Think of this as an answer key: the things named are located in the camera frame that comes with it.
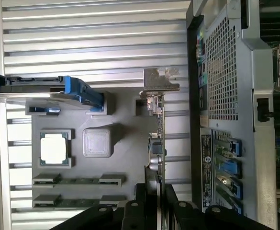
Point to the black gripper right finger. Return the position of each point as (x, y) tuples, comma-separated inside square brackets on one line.
[(185, 215)]

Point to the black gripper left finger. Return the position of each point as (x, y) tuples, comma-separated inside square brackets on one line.
[(132, 210)]

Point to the blue expansion slot clip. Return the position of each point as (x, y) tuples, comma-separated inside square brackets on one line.
[(236, 191), (239, 208), (231, 167), (235, 147)]

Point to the green RAM stick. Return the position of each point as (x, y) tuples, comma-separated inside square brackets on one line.
[(80, 180), (80, 202)]

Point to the grey parts rack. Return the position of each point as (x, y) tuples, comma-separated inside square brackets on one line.
[(130, 119)]

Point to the CPU with silver lid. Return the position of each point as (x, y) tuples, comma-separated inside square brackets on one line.
[(53, 148)]

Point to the black case latch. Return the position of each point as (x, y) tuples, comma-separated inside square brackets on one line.
[(263, 110)]

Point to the disk in blue carrier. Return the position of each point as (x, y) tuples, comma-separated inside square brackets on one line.
[(75, 88)]

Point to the grey open PC case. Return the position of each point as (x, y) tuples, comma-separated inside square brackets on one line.
[(226, 72)]

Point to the graphics card with metal bracket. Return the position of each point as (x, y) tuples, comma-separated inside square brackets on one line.
[(152, 79)]

